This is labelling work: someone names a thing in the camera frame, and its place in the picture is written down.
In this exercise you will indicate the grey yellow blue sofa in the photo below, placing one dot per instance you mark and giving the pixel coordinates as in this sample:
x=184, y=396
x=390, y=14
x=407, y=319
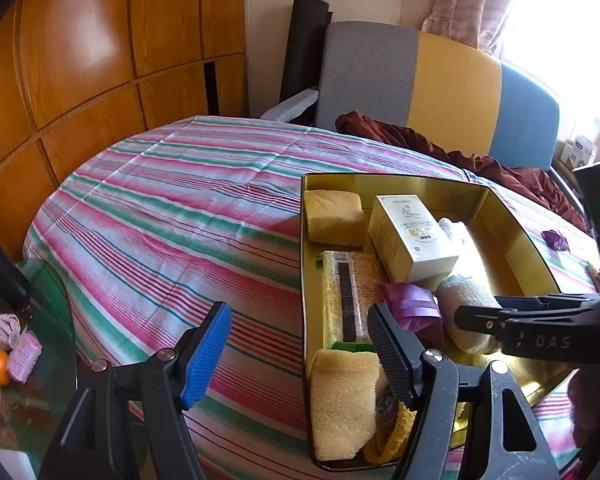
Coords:
x=370, y=75

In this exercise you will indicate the yellow sponge block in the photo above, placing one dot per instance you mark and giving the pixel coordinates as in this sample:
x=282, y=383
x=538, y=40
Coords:
x=332, y=217

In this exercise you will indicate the bright yellow cloth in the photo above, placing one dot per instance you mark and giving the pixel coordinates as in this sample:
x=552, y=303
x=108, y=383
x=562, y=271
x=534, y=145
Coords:
x=392, y=435

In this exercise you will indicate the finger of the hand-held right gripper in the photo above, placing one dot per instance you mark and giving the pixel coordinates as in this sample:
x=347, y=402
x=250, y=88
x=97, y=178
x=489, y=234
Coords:
x=550, y=340
x=480, y=316

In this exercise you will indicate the pink patterned curtain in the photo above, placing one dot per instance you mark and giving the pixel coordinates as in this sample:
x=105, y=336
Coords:
x=470, y=5

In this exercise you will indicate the green-edged snack packet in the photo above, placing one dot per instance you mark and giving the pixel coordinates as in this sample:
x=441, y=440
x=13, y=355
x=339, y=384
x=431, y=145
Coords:
x=345, y=300

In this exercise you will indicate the cream and gold carton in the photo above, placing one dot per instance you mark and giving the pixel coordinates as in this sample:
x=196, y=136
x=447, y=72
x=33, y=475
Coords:
x=410, y=240

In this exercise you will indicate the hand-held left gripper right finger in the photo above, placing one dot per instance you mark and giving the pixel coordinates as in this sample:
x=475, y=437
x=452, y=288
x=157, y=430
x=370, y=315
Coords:
x=390, y=355

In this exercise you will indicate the large purple packet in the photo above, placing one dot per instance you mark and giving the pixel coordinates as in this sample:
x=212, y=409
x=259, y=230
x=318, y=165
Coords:
x=410, y=310

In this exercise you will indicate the glass side table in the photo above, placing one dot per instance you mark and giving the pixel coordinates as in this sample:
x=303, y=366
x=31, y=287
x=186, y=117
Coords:
x=45, y=310

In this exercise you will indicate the wooden wardrobe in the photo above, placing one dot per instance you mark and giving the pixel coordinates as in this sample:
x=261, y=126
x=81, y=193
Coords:
x=80, y=60

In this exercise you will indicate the white box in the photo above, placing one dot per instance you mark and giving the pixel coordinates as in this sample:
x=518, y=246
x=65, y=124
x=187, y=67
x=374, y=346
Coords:
x=577, y=151

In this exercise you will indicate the maroon blanket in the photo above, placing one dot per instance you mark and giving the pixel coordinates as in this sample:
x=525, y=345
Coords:
x=530, y=180

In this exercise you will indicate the pink fabric pouch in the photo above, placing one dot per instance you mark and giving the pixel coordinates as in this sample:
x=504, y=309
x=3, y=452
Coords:
x=2, y=331

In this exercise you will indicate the small purple packet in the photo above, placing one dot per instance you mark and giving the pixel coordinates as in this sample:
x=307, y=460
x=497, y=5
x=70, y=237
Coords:
x=555, y=240

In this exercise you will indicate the striped tablecloth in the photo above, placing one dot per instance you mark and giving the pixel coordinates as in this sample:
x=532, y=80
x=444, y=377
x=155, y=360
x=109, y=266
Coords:
x=180, y=210

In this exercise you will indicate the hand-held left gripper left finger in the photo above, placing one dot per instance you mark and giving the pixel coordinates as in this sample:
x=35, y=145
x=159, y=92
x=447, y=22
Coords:
x=205, y=355

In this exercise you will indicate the pale yellow sponge cloth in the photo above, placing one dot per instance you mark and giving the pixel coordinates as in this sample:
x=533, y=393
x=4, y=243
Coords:
x=340, y=410

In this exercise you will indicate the pink packet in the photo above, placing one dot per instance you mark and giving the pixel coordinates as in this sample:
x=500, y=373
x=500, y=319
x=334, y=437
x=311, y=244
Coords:
x=25, y=357

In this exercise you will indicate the black rolled mat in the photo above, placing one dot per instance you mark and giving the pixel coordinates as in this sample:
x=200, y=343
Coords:
x=302, y=50

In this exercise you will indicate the beige towel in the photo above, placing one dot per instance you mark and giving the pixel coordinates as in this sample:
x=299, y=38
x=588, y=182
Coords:
x=462, y=280

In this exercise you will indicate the gold tin box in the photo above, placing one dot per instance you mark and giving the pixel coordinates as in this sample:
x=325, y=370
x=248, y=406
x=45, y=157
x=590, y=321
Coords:
x=500, y=240

